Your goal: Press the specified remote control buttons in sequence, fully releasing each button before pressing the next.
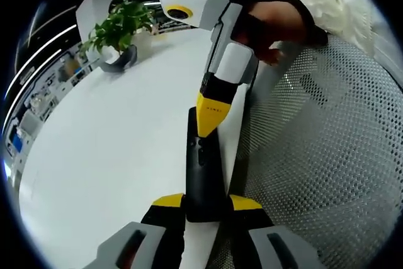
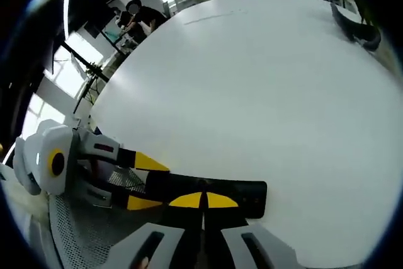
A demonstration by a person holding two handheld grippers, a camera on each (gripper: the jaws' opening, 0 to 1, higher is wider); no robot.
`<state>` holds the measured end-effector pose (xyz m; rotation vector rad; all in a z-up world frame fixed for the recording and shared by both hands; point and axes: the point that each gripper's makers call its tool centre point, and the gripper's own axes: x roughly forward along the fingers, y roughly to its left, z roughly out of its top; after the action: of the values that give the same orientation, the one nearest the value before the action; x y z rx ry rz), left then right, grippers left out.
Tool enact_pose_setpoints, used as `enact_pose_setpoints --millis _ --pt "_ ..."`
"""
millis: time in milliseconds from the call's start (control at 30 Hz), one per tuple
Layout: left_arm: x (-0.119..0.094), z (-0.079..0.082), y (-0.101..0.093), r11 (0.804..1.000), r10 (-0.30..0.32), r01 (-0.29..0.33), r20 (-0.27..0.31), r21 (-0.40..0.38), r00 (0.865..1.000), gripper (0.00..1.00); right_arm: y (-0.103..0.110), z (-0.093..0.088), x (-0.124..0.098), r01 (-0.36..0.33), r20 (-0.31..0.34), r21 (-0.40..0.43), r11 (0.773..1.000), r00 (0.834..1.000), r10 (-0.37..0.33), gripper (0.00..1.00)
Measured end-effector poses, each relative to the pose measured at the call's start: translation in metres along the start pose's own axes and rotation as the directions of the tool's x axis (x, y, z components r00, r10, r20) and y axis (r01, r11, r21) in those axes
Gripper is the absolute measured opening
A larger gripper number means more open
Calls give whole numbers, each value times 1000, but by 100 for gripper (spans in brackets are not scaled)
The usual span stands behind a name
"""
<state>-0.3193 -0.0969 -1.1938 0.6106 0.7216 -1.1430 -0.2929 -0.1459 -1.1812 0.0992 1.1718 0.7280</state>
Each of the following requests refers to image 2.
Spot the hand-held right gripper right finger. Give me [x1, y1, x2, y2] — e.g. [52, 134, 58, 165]
[203, 192, 300, 269]

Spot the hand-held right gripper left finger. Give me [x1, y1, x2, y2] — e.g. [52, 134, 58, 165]
[106, 192, 205, 269]

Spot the black remote control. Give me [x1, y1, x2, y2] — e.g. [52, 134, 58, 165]
[145, 173, 268, 220]

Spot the grey mesh office chair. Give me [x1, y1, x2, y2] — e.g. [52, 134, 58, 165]
[46, 168, 155, 269]

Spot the black stand pole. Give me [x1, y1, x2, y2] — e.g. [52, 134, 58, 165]
[52, 40, 111, 115]

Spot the black curved headset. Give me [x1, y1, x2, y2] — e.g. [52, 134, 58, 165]
[329, 2, 382, 52]

